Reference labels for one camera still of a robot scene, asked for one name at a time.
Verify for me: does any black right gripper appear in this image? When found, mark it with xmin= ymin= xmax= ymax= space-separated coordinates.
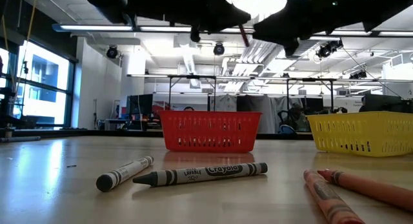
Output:
xmin=253 ymin=0 xmax=327 ymax=56

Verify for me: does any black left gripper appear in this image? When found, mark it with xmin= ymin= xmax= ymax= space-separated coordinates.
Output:
xmin=128 ymin=0 xmax=252 ymax=43

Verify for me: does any grey crayon white wrapper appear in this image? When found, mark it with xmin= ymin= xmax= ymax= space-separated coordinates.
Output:
xmin=95 ymin=155 xmax=155 ymax=192
xmin=132 ymin=162 xmax=268 ymax=188

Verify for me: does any white fabric cover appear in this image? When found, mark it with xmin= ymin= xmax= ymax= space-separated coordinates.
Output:
xmin=209 ymin=94 xmax=238 ymax=112

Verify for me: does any black office chair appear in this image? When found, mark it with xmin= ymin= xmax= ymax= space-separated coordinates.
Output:
xmin=277 ymin=110 xmax=291 ymax=125

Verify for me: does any grey fabric curtain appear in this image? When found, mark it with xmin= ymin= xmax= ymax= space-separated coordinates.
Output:
xmin=257 ymin=95 xmax=291 ymax=134

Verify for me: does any blue round object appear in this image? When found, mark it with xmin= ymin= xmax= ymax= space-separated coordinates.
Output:
xmin=278 ymin=124 xmax=296 ymax=135

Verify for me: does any red background box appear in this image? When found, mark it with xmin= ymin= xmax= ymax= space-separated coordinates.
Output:
xmin=151 ymin=104 xmax=162 ymax=125

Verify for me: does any red plastic basket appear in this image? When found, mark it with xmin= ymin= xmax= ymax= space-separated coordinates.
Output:
xmin=158 ymin=110 xmax=263 ymax=153

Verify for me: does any black overhead light bar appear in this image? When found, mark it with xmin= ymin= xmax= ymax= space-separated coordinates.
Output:
xmin=51 ymin=23 xmax=413 ymax=37

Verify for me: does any yellow plastic basket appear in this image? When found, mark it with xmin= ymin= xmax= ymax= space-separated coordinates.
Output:
xmin=306 ymin=110 xmax=413 ymax=158

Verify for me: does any background desk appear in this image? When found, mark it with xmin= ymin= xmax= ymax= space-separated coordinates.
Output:
xmin=103 ymin=118 xmax=130 ymax=131

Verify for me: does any large dark-framed window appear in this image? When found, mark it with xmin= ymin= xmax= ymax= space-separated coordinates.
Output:
xmin=0 ymin=39 xmax=78 ymax=130

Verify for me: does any black equipment by window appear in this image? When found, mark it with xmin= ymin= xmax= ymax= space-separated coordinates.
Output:
xmin=0 ymin=87 xmax=37 ymax=130

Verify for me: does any silver ventilation duct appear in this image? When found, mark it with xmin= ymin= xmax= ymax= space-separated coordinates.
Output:
xmin=290 ymin=39 xmax=319 ymax=59

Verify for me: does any black metal rig frame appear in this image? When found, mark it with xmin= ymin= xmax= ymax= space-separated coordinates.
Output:
xmin=285 ymin=77 xmax=335 ymax=114
xmin=167 ymin=74 xmax=217 ymax=112

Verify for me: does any yellow hanging cable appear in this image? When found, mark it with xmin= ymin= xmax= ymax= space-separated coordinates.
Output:
xmin=14 ymin=0 xmax=39 ymax=89
xmin=0 ymin=0 xmax=16 ymax=89

